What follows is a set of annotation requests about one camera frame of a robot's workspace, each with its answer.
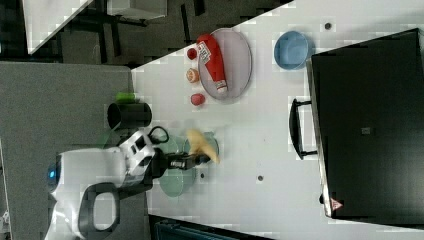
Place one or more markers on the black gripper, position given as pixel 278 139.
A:
pixel 163 161

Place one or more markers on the yellow plush banana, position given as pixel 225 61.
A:
pixel 199 145

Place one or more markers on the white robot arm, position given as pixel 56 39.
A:
pixel 88 184

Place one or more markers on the green mug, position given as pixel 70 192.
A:
pixel 209 138

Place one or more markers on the green perforated colander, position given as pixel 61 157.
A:
pixel 175 182

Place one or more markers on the red strawberry near centre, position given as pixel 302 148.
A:
pixel 197 99

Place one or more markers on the black cylindrical cup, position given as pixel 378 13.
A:
pixel 131 115

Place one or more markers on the halved orange fruit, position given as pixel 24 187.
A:
pixel 192 75

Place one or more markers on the green object behind cup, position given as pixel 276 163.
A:
pixel 125 98

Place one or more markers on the red strawberry near edge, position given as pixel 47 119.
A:
pixel 192 53

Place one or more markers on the grey oval plate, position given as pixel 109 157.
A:
pixel 237 61

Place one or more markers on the red ketchup bottle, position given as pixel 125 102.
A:
pixel 211 57

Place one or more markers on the blue bowl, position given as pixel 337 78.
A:
pixel 292 50

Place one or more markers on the black toaster oven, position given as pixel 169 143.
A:
pixel 367 106

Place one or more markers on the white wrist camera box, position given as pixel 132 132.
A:
pixel 138 152

